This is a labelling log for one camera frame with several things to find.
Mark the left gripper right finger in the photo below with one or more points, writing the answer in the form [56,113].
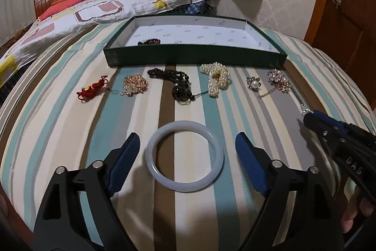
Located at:
[254,169]

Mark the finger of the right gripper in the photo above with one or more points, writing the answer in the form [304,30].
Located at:
[329,121]
[323,128]

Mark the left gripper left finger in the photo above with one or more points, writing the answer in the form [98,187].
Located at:
[120,162]

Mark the white jade bangle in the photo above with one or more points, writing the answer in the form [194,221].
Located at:
[185,162]

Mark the pearl flower brooch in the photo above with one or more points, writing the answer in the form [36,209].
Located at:
[253,83]

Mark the red knot gold charm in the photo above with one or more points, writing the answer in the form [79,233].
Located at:
[91,91]

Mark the rose gold bead cluster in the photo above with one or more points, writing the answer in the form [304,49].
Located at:
[134,84]

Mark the silver crystal brooch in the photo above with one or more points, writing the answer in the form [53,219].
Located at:
[305,109]

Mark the right hand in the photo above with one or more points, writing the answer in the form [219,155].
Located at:
[355,205]

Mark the pink crystal flower brooch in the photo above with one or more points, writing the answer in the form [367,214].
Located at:
[279,81]

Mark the brown wooden door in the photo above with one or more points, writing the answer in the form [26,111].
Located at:
[347,35]

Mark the green shallow tray box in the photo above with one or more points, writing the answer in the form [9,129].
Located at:
[192,39]

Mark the bed with patterned sheet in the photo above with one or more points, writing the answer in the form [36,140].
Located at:
[73,20]

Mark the red pillow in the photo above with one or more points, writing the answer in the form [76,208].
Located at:
[56,8]

